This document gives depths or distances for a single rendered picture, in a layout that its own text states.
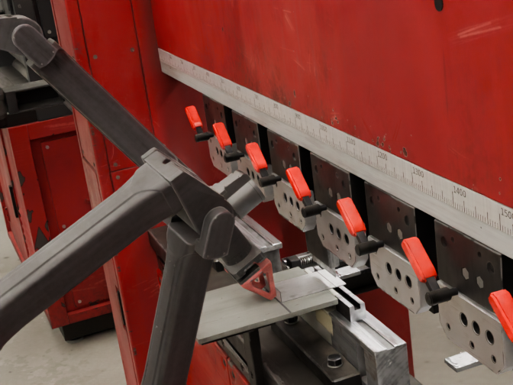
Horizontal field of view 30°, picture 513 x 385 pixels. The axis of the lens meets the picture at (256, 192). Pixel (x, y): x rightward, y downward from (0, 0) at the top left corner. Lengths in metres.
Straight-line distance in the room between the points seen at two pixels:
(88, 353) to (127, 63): 1.77
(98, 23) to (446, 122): 1.41
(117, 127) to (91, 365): 2.37
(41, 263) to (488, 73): 0.56
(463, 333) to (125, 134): 0.65
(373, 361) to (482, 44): 0.70
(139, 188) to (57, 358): 2.82
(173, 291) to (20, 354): 2.81
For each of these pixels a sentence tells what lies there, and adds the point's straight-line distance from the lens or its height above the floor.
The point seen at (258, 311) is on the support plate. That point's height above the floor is 1.00.
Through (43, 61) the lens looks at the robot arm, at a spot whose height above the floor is 1.50.
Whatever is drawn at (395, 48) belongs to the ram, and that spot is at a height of 1.50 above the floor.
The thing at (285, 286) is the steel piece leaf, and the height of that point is 1.00.
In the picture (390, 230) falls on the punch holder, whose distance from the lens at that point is 1.38.
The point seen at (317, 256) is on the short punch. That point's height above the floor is 1.05.
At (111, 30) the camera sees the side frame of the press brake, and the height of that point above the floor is 1.41.
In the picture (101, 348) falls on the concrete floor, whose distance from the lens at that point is 3.98.
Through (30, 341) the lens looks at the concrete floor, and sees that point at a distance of 4.19.
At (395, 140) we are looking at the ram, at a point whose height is 1.37.
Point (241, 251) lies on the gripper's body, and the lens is 1.69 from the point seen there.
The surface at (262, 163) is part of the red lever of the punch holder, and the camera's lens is 1.76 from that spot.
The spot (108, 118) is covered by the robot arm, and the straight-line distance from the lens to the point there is 1.57.
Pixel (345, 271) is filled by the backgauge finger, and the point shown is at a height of 1.00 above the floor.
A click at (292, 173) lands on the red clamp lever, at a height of 1.25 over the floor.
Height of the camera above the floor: 1.73
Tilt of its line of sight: 18 degrees down
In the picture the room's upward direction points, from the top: 8 degrees counter-clockwise
